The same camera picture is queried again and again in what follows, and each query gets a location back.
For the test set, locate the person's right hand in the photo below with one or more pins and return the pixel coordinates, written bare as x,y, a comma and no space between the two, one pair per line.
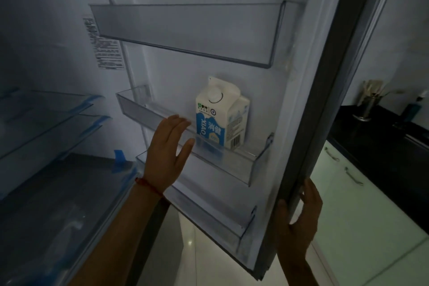
298,232

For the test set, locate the person's left hand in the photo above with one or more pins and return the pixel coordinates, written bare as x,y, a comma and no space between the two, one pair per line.
161,161

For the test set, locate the person's left middle finger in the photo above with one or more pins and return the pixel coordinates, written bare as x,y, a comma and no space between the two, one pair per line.
172,130

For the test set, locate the person's left thumb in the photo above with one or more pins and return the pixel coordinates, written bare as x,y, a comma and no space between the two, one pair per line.
186,153

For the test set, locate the person's right thumb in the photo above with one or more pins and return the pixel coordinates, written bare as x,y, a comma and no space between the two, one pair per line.
282,213

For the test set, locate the grey refrigerator door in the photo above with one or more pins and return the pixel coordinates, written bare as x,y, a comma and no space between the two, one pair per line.
321,61

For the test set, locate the person's right forearm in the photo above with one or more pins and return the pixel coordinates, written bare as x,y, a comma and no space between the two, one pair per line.
298,272

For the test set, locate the person's left forearm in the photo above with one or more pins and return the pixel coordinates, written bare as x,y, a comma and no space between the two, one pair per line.
120,242

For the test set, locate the white and blue milk carton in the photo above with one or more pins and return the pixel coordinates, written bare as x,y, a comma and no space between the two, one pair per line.
221,118

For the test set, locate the blue tape strip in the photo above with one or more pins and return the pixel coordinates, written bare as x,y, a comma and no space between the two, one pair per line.
98,123
119,161
87,100

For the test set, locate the pale kitchen cabinet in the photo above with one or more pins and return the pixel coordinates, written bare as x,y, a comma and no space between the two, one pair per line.
362,228

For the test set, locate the long clear door bin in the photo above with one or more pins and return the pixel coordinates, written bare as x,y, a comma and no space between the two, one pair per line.
201,31

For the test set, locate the white printed label sticker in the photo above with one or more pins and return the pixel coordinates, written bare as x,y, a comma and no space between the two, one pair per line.
105,47

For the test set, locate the glass refrigerator shelf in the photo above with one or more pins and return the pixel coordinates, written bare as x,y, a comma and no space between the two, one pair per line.
50,148
40,111

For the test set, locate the metal utensil holder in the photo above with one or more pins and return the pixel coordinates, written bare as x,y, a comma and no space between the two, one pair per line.
366,108

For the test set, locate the clear crisper drawer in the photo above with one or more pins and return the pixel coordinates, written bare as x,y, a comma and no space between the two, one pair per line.
50,215

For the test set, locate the wooden kitchen utensils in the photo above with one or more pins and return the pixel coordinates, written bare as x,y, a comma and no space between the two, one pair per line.
372,88

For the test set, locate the white refrigerator body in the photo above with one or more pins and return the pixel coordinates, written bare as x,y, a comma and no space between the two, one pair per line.
50,27

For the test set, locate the blue bottle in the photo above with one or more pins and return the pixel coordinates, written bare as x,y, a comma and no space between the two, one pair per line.
412,109

